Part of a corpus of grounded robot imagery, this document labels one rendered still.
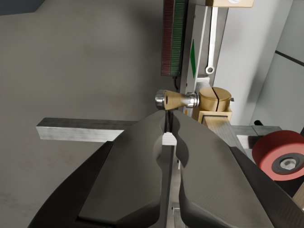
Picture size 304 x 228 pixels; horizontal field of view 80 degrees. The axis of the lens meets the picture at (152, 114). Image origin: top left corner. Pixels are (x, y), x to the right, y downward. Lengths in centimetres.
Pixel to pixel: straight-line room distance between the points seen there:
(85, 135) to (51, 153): 149
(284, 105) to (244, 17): 22
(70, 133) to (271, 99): 48
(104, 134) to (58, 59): 103
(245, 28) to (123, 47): 77
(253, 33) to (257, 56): 6
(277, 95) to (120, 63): 89
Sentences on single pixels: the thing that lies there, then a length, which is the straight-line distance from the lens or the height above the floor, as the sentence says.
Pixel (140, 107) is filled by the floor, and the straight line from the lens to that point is 129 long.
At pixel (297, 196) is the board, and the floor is 88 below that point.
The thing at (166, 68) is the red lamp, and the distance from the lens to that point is 43.
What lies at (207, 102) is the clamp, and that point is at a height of 87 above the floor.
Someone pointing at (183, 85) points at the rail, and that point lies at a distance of 45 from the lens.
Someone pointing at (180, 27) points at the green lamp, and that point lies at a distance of 41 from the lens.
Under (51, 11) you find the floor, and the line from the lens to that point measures 127.
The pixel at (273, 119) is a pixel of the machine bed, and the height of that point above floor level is 71.
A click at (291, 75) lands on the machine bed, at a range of 51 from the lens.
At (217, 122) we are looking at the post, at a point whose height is 89.
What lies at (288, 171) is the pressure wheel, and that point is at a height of 90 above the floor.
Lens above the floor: 111
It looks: 58 degrees down
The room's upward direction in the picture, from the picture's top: 174 degrees counter-clockwise
